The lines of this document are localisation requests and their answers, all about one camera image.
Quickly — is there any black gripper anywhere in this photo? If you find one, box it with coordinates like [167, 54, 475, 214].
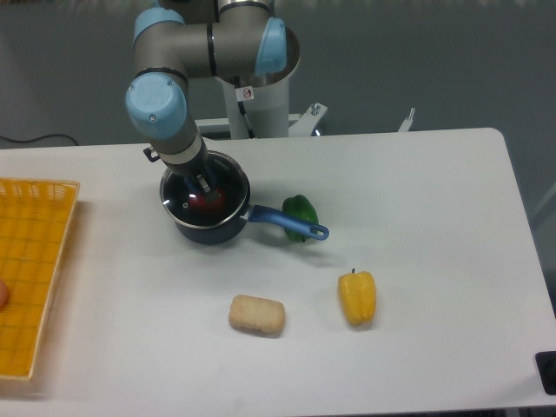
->
[143, 141, 220, 203]

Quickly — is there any glass pot lid blue knob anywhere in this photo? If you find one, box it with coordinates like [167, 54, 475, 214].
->
[160, 151, 249, 228]

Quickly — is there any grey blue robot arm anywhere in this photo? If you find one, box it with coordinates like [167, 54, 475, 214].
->
[125, 1, 287, 200]

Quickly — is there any red bell pepper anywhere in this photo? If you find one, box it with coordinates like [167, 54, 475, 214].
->
[187, 187, 227, 216]

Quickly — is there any dark blue saucepan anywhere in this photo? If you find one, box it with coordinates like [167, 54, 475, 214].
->
[160, 154, 330, 246]

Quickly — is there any green bell pepper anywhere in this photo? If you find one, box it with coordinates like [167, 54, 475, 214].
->
[281, 195, 319, 242]

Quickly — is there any beige bread loaf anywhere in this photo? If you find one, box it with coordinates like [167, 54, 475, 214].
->
[228, 295, 286, 334]

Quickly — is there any yellow woven basket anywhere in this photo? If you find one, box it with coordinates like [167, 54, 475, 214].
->
[1, 177, 80, 381]

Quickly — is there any yellow bell pepper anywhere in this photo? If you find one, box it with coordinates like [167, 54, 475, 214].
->
[337, 268, 377, 327]

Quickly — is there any black device at table edge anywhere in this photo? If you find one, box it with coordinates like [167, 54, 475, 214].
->
[535, 351, 556, 395]

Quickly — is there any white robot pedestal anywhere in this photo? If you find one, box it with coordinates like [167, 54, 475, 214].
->
[197, 29, 328, 139]

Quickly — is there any black cable on floor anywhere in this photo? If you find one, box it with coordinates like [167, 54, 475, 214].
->
[0, 133, 80, 146]

